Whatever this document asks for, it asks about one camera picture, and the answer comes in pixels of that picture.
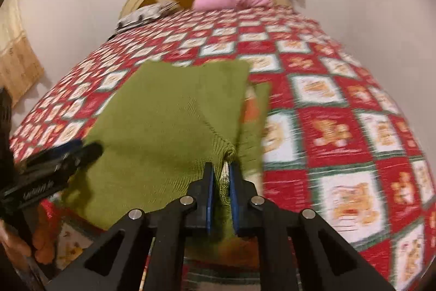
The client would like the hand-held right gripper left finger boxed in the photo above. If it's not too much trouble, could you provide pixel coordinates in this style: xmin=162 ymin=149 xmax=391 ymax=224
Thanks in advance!
xmin=44 ymin=162 xmax=216 ymax=291

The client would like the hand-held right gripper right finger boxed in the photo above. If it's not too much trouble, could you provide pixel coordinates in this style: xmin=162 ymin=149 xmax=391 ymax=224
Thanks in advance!
xmin=228 ymin=163 xmax=396 ymax=291

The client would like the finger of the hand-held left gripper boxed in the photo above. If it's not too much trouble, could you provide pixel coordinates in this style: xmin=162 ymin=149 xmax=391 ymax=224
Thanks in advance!
xmin=24 ymin=140 xmax=84 ymax=163
xmin=20 ymin=143 xmax=104 ymax=176

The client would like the green orange knit sweater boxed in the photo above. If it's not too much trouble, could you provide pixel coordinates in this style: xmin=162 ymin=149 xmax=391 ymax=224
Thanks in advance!
xmin=34 ymin=59 xmax=273 ymax=274

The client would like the beige patterned curtain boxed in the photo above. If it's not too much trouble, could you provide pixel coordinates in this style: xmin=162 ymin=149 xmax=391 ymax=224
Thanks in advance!
xmin=0 ymin=0 xmax=45 ymax=107

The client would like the red printed blanket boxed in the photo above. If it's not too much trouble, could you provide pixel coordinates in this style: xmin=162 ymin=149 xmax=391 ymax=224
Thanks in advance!
xmin=8 ymin=5 xmax=436 ymax=291

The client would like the grey patterned pillow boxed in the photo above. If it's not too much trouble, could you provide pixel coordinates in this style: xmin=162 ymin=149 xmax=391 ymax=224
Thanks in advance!
xmin=116 ymin=3 xmax=181 ymax=31

